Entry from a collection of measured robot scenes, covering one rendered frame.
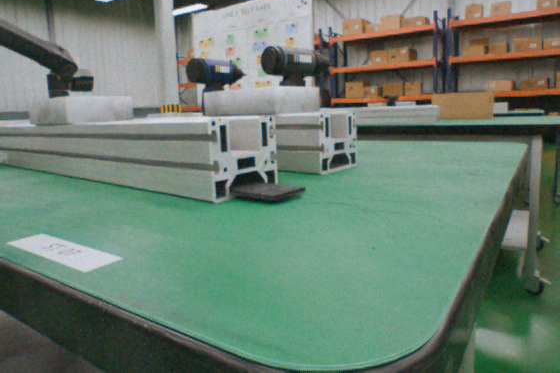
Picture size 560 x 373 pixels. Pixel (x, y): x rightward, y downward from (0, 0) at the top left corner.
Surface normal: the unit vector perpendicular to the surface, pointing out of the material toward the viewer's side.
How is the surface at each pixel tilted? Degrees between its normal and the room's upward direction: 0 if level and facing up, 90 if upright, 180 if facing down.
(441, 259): 0
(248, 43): 90
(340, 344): 0
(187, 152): 90
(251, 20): 90
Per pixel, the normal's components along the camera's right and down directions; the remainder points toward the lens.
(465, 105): -0.62, 0.11
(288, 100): 0.77, 0.06
